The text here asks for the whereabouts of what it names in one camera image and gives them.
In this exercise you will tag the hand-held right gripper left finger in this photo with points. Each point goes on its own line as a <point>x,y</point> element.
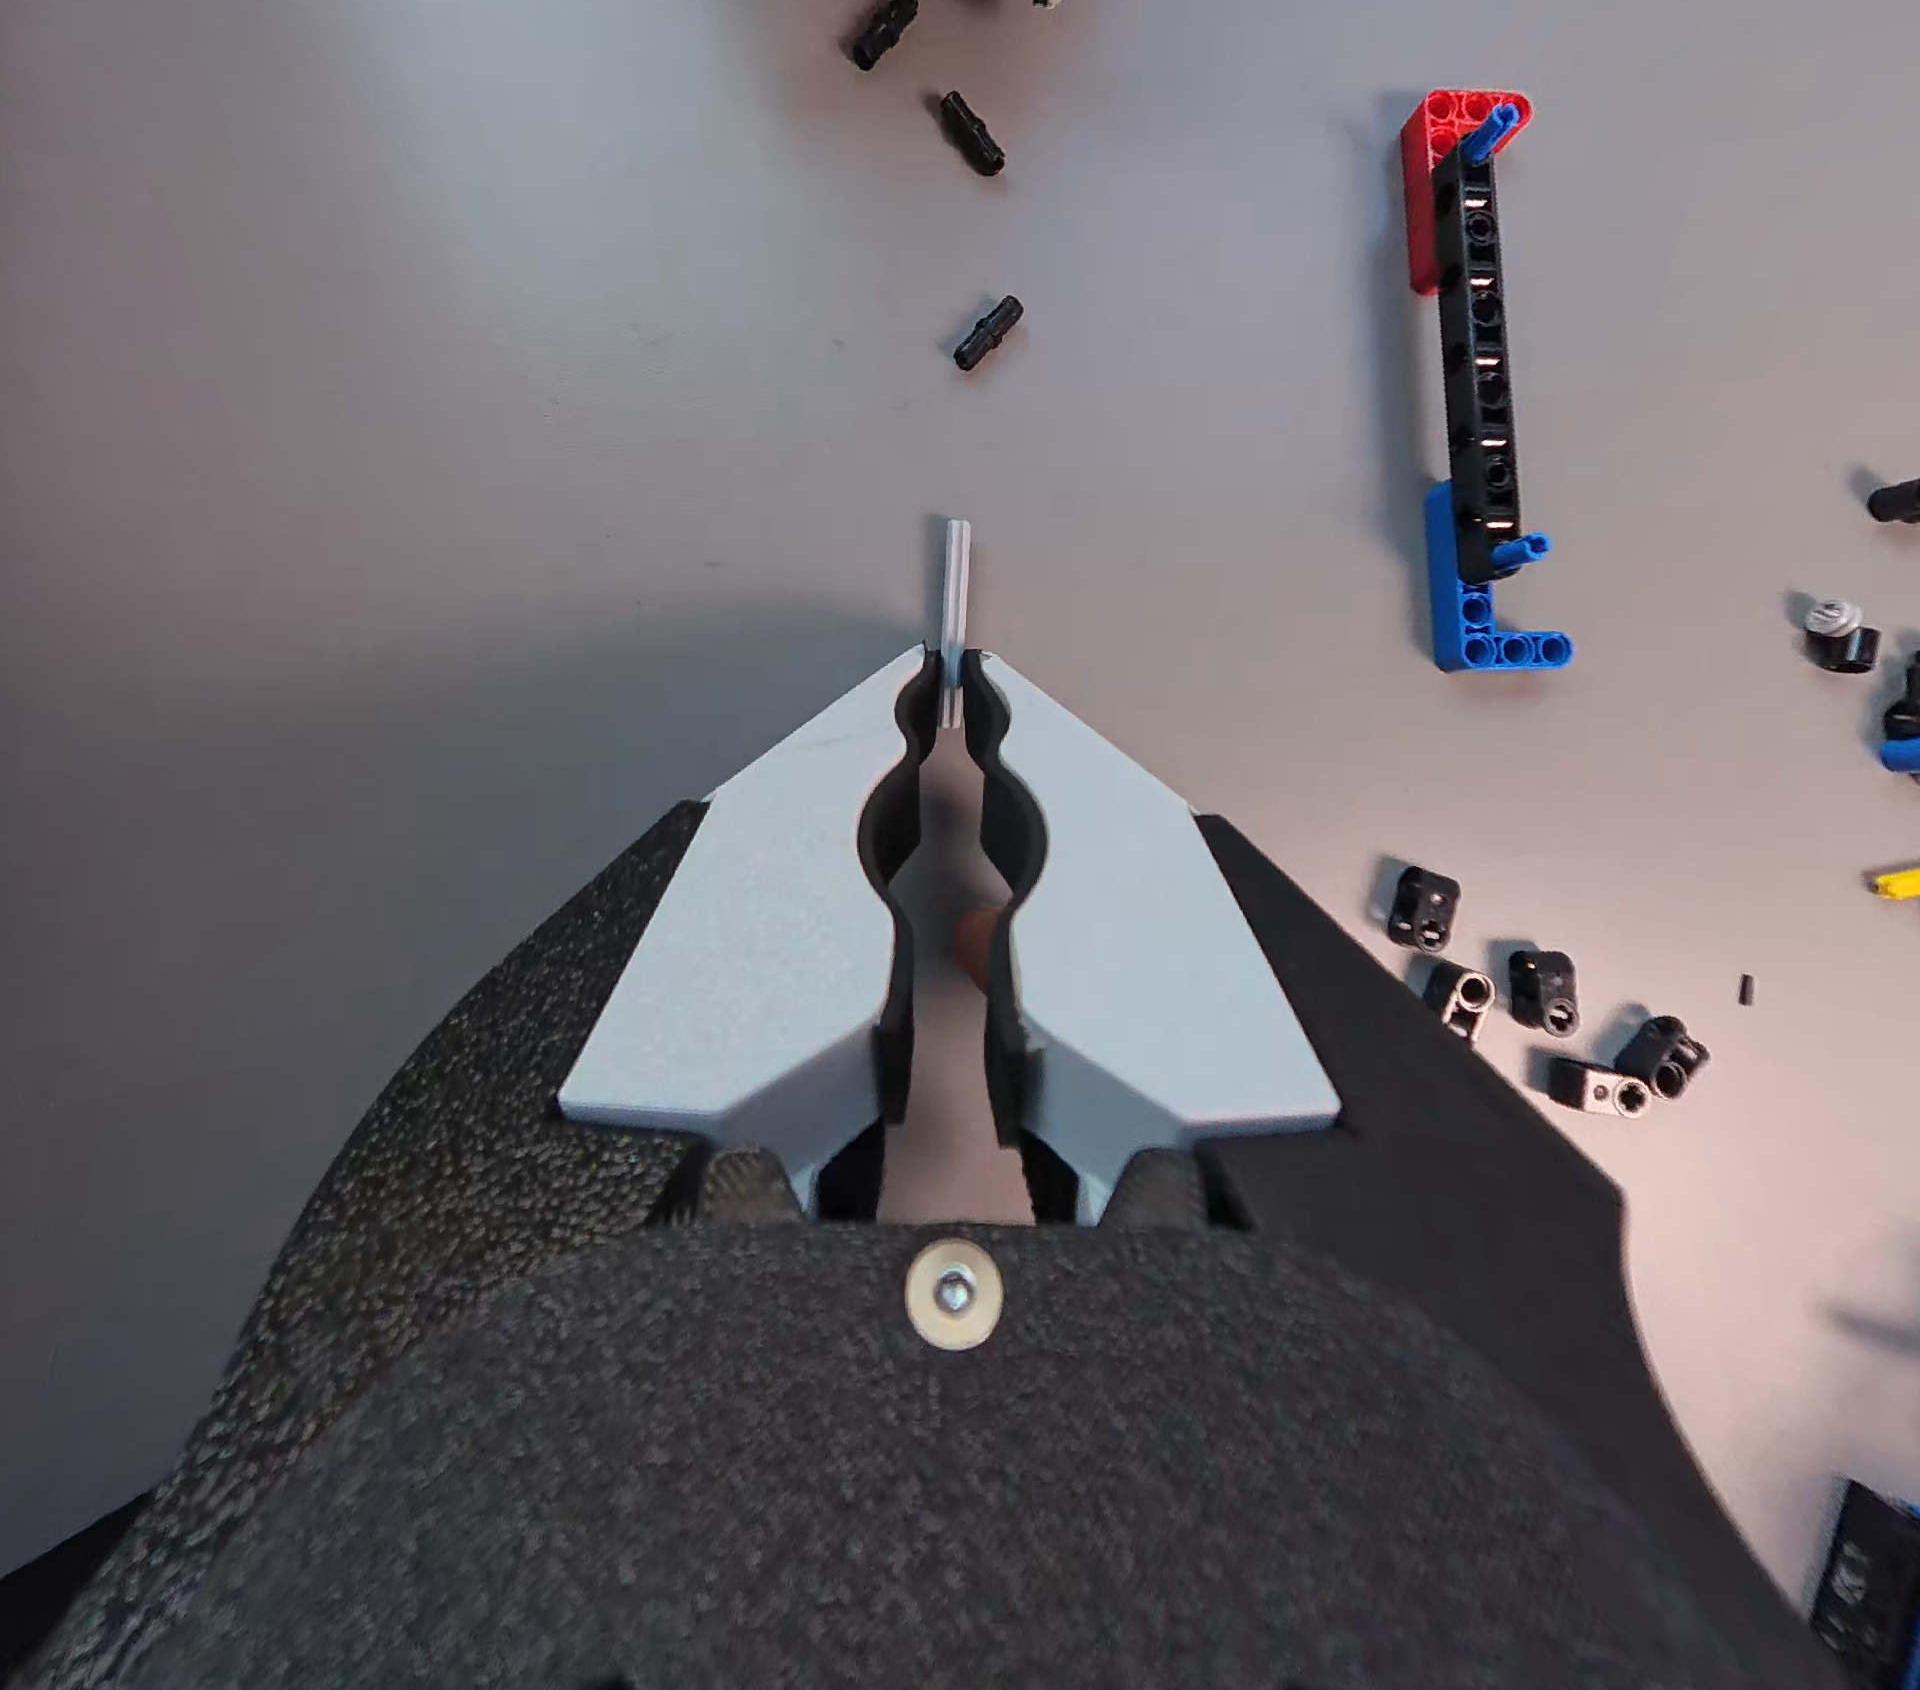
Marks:
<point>734,955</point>

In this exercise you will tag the pile of mixed colour lego pieces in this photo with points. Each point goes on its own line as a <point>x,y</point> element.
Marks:
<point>1904,719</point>

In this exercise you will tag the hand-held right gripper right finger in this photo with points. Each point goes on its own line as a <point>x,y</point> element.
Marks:
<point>1155,970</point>

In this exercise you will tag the grey lego axle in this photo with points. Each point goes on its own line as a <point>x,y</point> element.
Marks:
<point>956,580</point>

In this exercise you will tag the black printed panel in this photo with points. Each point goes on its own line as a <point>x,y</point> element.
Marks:
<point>1875,1585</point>

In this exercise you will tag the black lego beam assembly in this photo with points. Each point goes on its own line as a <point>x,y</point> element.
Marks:
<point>1445,580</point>

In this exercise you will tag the black connector with grey pin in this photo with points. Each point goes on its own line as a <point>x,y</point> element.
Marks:
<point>1843,636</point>

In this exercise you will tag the black lego axle pin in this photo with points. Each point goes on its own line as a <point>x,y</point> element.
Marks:
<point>1897,501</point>

